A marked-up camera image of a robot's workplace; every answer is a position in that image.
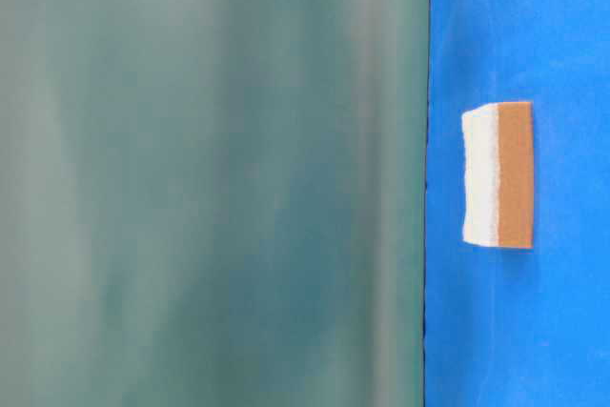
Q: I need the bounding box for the white and brown sponge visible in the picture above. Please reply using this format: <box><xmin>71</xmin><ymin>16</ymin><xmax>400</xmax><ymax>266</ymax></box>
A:
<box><xmin>461</xmin><ymin>101</ymin><xmax>535</xmax><ymax>249</ymax></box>

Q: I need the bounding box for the blue table mat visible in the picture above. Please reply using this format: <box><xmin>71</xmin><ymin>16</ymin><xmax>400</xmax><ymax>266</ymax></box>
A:
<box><xmin>425</xmin><ymin>0</ymin><xmax>609</xmax><ymax>406</ymax></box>

